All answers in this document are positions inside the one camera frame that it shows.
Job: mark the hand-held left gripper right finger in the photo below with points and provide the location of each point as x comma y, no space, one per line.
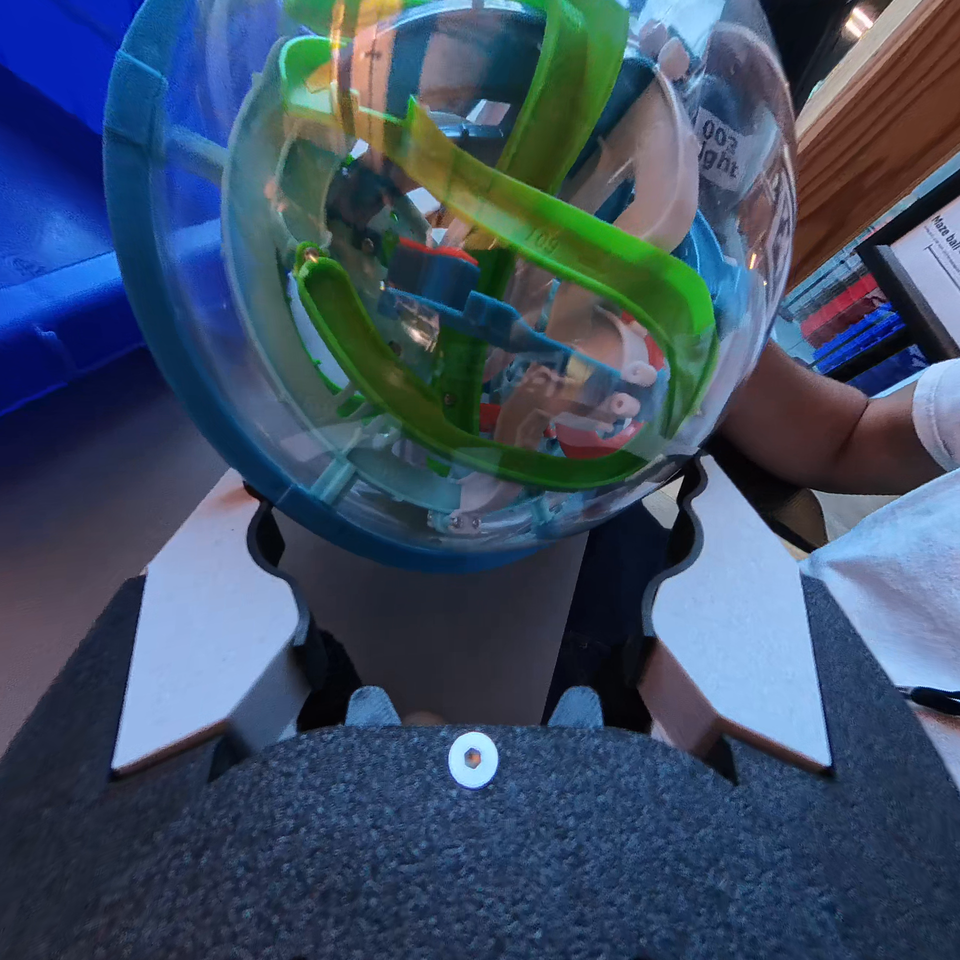
742,637

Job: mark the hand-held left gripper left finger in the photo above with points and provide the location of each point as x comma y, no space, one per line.
210,622

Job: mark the clear plastic maze ball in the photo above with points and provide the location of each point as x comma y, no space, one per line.
450,285

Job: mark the person's right forearm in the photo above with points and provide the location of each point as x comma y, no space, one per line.
817,420

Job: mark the person's right hand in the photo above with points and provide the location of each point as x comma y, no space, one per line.
664,49

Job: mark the rack of small storage bins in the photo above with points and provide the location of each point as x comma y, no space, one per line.
855,322

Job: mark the person's dark blue trousers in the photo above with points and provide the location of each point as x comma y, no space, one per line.
607,585

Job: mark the black office chair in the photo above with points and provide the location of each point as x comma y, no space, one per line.
772,495

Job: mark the blue plastic bin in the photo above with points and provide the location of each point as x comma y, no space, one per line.
52,225

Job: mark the wooden post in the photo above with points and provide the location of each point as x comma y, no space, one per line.
862,135

